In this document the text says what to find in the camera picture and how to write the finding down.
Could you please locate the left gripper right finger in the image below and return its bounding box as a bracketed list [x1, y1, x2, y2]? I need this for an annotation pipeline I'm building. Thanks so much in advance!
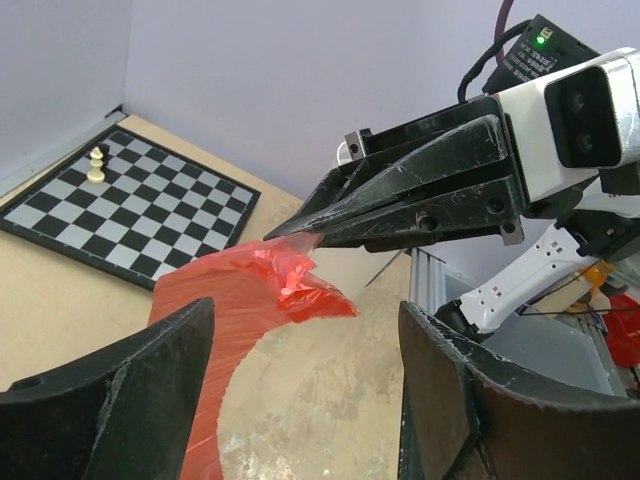
[398, 301, 639, 479]

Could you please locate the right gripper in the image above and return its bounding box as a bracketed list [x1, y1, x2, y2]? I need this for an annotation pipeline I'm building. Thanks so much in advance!
[267, 98, 526, 252]

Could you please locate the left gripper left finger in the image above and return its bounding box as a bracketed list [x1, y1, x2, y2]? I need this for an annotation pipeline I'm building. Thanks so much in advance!
[1, 298, 214, 479]

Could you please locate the red trash bag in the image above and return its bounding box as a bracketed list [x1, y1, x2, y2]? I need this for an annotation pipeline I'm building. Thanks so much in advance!
[149, 233, 358, 479]

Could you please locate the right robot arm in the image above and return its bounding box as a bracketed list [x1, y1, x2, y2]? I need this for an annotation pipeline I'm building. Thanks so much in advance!
[272, 15, 639, 340]

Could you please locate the black white chessboard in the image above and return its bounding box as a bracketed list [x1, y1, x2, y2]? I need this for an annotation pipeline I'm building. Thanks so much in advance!
[1, 126, 261, 290]

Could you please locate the white chess piece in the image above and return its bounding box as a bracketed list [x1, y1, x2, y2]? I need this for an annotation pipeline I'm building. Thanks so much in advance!
[87, 146, 105, 184]

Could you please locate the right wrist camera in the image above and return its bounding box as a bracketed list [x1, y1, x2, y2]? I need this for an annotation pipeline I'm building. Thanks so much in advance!
[496, 47, 639, 202]

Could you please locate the aluminium front rail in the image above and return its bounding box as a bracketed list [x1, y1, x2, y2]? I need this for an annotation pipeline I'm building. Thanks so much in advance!
[409, 249, 469, 313]

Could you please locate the red bag outside enclosure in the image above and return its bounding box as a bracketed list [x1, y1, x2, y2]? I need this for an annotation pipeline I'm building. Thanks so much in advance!
[603, 295, 639, 367]

